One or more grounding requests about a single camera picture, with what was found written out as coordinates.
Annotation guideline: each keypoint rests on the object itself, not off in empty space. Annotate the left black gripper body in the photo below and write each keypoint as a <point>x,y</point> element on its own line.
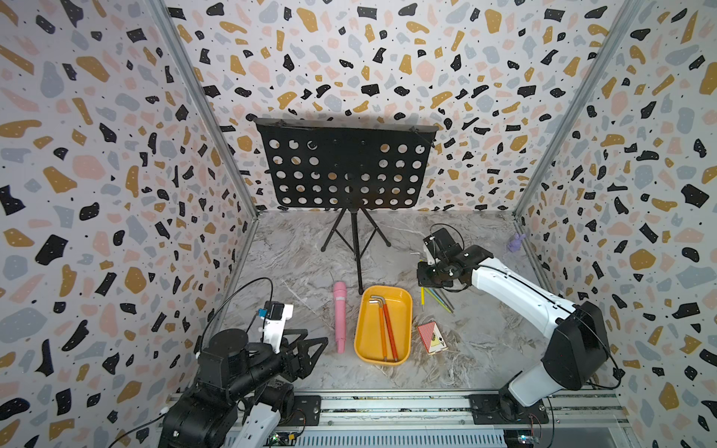
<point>288,368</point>

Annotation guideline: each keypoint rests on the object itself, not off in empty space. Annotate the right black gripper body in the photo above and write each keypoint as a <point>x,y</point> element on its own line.
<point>432,275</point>

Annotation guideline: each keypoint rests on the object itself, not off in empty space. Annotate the green-sleeved hex key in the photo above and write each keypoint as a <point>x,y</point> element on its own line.
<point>440,301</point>

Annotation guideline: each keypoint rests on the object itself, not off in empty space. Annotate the yellow plastic storage tray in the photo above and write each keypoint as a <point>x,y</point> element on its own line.
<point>367,343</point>

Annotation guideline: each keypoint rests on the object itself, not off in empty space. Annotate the red-sleeved hex key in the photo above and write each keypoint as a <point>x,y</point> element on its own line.
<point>388,325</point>

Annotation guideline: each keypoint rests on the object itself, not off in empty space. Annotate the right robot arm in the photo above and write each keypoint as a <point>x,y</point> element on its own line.
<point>578,343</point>

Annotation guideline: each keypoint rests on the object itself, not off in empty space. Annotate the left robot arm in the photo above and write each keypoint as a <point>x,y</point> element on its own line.
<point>243,382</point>

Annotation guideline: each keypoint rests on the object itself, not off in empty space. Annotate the red playing card box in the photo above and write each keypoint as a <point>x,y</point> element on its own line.
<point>432,338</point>

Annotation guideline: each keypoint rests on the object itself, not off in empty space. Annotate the pink toy microphone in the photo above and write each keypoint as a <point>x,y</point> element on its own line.
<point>340,315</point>

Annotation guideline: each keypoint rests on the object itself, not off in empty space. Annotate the small purple figurine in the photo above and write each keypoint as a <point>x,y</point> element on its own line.
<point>515,244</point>

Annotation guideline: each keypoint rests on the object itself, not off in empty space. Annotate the black perforated music stand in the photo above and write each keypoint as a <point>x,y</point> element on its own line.
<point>353,170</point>

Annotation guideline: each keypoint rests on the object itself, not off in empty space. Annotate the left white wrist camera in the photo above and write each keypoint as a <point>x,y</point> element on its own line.
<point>275,316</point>

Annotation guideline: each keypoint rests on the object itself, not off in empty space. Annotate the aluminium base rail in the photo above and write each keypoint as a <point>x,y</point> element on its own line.
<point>445,418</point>

